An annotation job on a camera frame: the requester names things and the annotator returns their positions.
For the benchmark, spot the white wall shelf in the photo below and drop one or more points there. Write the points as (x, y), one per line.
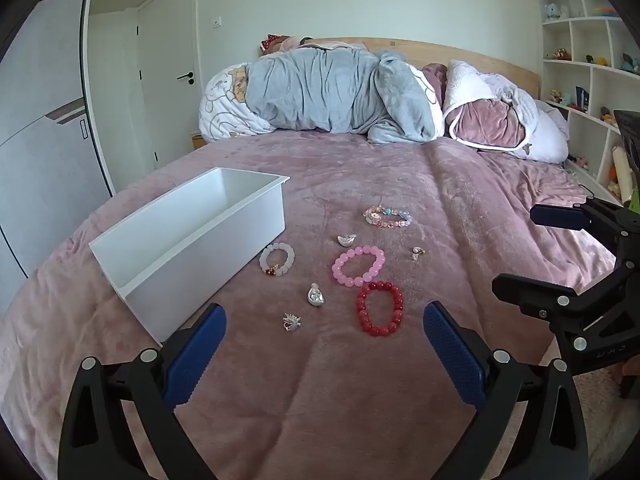
(580, 35)

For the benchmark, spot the white cartoon print quilt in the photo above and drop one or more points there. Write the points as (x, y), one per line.
(220, 105)

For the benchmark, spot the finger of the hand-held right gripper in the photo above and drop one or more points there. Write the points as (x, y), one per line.
(535, 292)
(557, 216)

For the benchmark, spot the wooden headboard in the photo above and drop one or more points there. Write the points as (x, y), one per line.
(475, 55)

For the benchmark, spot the red polka dot bow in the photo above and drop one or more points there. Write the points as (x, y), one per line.
(272, 40)

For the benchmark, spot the blue elephant plush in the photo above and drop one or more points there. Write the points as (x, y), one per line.
(555, 11)

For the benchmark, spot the red brown toy figure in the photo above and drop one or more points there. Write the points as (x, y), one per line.
(559, 54)

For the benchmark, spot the wooden nightstand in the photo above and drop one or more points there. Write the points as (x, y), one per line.
(197, 141)

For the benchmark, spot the silver teardrop pendant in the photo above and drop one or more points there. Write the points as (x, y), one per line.
(316, 297)

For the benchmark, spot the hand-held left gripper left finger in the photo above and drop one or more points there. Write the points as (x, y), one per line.
(195, 360)

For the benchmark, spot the silver leaf brooch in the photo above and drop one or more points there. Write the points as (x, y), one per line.
(291, 323)

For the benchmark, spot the white door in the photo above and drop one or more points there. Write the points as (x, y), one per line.
(165, 35)

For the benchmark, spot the cream cylinder pillow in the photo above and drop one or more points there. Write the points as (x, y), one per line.
(622, 167)

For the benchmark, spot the pink and white quilt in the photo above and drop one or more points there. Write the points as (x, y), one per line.
(480, 125)

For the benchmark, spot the grey wardrobe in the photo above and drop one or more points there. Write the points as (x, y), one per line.
(40, 85)

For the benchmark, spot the white plastic box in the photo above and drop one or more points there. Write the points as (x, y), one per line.
(200, 240)

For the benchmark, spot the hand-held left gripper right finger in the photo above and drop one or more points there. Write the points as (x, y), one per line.
(455, 355)

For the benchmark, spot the grey quilt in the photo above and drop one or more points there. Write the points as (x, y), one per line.
(320, 85)

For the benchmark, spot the mauve pillow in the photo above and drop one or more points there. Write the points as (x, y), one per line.
(434, 80)

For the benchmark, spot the pink bed blanket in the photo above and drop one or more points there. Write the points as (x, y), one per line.
(300, 410)

